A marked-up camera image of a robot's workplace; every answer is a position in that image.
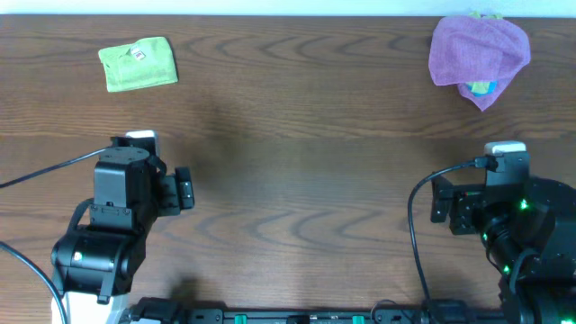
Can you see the purple microfiber cloth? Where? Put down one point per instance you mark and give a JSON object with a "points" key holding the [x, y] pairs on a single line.
{"points": [[476, 48]]}

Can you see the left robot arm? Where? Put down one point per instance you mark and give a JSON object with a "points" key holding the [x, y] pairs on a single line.
{"points": [[105, 242]]}

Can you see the green microfiber cloth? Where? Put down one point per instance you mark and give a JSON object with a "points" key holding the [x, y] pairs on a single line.
{"points": [[145, 63]]}

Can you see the yellow-green cloth in pile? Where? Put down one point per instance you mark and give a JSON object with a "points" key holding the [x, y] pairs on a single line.
{"points": [[480, 88]]}

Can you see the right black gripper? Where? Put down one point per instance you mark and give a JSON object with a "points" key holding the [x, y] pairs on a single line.
{"points": [[437, 198]]}

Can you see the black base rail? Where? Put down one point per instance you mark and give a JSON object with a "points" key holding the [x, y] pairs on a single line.
{"points": [[155, 310]]}

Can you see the blue cloth under pile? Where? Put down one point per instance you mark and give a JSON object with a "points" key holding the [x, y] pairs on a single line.
{"points": [[493, 85]]}

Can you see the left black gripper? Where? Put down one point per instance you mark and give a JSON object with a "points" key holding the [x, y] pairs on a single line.
{"points": [[184, 188]]}

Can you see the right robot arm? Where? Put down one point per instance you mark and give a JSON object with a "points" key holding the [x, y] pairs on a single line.
{"points": [[527, 227]]}

